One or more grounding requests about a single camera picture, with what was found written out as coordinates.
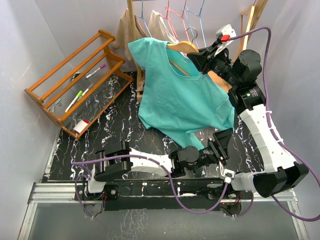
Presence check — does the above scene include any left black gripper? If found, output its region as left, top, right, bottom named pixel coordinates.
left=187, top=127, right=232, bottom=172

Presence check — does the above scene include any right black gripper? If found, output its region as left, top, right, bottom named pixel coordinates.
left=188, top=41, right=241, bottom=88

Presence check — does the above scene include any teal t shirt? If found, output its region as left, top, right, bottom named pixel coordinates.
left=138, top=40, right=235, bottom=150

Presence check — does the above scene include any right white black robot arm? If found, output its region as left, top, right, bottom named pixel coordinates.
left=187, top=48, right=309, bottom=199

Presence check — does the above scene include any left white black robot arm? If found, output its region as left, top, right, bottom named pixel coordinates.
left=85, top=128, right=233, bottom=200

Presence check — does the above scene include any white printed t shirt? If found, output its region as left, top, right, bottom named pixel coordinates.
left=148, top=10, right=179, bottom=44

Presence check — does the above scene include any blue hanger under beige shirt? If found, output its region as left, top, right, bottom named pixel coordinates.
left=135, top=0, right=152, bottom=37

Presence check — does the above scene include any beige t shirt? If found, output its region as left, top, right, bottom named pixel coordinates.
left=111, top=8, right=151, bottom=93

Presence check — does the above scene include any wooden clothes rack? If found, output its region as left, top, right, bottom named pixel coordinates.
left=128, top=0, right=268, bottom=103

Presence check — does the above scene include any purple cap marker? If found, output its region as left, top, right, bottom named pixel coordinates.
left=85, top=64, right=106, bottom=79

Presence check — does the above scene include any dark green marker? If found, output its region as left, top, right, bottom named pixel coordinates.
left=77, top=84, right=93, bottom=101

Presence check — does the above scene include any green cap marker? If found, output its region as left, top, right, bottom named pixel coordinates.
left=64, top=90, right=83, bottom=113

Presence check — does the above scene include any orange wooden shelf rack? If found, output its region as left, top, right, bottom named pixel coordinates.
left=24, top=30, right=133, bottom=140

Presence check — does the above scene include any small white red box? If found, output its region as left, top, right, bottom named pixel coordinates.
left=73, top=119, right=89, bottom=134

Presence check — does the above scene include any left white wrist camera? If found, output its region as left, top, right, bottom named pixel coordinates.
left=221, top=169, right=236, bottom=184

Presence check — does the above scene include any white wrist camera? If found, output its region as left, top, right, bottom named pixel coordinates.
left=221, top=169, right=236, bottom=184
left=214, top=24, right=237, bottom=56

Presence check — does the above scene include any pink wire hanger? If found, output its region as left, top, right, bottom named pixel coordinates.
left=161, top=0, right=190, bottom=40

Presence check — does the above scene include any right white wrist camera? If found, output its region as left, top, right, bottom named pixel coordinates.
left=214, top=24, right=237, bottom=56

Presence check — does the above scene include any blue wire hanger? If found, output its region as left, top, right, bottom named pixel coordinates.
left=184, top=0, right=207, bottom=47

